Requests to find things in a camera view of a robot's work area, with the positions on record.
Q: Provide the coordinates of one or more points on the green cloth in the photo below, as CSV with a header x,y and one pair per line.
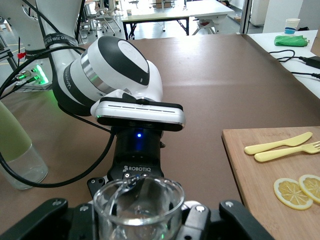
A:
x,y
290,41

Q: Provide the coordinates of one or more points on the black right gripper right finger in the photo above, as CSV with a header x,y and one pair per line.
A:
x,y
225,222

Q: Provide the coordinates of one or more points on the lemon slice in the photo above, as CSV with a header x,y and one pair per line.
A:
x,y
311,187
291,193

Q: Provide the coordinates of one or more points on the small clear glass cup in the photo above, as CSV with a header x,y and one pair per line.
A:
x,y
140,220

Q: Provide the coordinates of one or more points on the yellow plastic knife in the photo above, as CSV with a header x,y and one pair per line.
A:
x,y
275,145

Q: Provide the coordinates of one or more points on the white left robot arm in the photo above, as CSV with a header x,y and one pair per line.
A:
x,y
120,67

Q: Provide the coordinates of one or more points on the yellow plastic fork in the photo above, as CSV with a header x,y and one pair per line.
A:
x,y
282,153

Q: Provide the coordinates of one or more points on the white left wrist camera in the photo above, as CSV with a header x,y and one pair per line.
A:
x,y
140,113

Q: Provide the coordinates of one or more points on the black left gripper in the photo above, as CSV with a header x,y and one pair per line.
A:
x,y
137,155

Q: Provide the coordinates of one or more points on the brown table cover sheet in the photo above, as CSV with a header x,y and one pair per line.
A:
x,y
200,87

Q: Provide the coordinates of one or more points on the black power adapter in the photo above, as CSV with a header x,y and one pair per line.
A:
x,y
310,60

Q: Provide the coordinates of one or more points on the long office table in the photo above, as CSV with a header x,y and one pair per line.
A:
x,y
155,17

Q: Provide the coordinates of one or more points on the white side table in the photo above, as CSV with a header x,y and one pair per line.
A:
x,y
287,62

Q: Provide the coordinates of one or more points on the green sleeved glass shaker bottle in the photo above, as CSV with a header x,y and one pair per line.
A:
x,y
15,140

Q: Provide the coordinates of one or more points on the white paper cup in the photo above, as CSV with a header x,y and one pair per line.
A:
x,y
292,25

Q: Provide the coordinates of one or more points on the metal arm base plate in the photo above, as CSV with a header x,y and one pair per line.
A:
x,y
32,82

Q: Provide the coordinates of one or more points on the bamboo cutting board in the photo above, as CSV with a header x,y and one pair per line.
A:
x,y
265,175

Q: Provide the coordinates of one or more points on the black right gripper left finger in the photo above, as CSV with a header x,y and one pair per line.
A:
x,y
57,222

